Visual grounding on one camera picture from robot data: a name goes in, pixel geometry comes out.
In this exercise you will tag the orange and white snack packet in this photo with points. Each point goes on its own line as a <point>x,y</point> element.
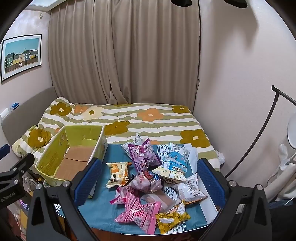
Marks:
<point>118,173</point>

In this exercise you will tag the pink and white snack packet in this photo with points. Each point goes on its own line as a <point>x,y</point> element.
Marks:
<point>120,195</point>

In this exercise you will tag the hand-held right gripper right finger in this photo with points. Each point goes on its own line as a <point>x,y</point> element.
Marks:
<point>210,183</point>

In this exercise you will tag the cream blue-print snack packet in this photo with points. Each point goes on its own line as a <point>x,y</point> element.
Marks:
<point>171,172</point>

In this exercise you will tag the grey padded headboard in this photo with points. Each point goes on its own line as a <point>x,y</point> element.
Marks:
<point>27,109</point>

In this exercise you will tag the pink striped snack packet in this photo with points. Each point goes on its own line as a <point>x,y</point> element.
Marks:
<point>138,210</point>

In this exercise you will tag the blue patterned table mat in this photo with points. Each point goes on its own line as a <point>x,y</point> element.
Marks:
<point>114,153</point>

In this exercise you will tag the green-lined cardboard box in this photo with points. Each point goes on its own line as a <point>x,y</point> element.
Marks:
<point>76,160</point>

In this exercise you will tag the white and grey snack packet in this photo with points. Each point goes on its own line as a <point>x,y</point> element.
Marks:
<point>136,142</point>

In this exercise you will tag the white standing appliance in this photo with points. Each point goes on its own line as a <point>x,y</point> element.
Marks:
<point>291,139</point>

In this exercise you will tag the gold yellow snack packet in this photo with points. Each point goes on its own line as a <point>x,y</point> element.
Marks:
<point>171,216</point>

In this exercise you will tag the floral striped blanket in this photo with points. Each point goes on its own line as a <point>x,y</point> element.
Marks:
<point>150,125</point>

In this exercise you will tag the purple snack packet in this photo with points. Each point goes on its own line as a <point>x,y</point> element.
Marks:
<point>143,155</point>

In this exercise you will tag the blue and white wall device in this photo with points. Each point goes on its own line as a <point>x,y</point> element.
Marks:
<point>15,105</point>

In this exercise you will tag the white orange-edged snack packet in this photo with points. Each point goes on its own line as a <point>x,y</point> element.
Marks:
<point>192,190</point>

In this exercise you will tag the black lamp stand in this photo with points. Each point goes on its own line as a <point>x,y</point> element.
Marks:
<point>275,97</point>

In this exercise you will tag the white wall socket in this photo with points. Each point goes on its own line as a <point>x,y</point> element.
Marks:
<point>4,113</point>

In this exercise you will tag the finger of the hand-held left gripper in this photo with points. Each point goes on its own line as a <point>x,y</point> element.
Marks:
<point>4,151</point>
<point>19,165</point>

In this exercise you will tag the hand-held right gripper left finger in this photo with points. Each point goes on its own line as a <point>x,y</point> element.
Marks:
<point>89,178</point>

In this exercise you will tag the beige curtain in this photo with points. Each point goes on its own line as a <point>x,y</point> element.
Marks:
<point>115,46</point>

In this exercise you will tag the framed wall poster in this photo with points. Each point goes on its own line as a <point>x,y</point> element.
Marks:
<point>20,55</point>

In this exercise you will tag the light blue snack packet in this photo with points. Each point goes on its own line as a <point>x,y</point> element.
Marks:
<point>177,156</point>

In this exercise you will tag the white cloth bundle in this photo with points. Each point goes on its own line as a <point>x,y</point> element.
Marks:
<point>220,157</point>

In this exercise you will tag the translucent pale pink snack packet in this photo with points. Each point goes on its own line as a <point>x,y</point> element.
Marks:
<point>159,200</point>

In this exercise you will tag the mauve cartoon snack packet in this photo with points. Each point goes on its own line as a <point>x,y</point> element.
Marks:
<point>145,183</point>

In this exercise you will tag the ceiling light panel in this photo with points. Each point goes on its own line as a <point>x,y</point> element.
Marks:
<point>46,2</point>

